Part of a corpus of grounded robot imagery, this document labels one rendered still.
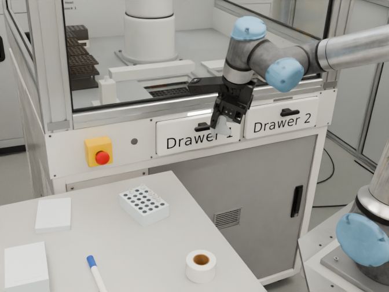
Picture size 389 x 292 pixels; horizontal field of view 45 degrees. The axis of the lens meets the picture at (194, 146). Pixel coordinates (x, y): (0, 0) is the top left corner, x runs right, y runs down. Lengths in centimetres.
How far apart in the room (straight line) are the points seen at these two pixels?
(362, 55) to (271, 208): 95
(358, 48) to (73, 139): 79
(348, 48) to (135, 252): 68
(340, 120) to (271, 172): 175
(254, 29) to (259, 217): 96
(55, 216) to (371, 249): 78
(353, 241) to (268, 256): 106
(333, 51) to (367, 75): 212
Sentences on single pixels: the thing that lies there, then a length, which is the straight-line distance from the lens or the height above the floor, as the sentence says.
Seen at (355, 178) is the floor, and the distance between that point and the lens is 312.
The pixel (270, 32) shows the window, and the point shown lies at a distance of 152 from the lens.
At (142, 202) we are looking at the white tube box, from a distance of 128.
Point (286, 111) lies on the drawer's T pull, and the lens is 158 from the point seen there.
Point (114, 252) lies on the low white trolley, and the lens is 118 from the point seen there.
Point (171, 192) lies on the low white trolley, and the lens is 138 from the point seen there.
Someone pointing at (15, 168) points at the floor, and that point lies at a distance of 310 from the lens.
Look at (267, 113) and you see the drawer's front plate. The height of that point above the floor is 90.
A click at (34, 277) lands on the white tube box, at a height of 81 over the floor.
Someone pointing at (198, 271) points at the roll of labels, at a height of 80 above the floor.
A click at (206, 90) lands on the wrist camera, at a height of 110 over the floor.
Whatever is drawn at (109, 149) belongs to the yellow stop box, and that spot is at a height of 89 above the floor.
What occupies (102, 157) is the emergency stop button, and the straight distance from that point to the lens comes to 132.
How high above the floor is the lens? 153
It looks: 28 degrees down
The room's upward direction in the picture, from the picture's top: 2 degrees clockwise
